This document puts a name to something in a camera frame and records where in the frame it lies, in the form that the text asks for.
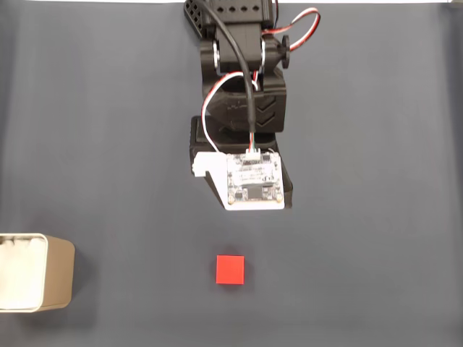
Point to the red cube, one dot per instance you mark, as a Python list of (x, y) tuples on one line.
[(230, 269)]

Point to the beige box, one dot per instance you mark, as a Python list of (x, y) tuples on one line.
[(59, 274)]

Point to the white paper padding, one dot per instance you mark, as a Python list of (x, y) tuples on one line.
[(21, 274)]

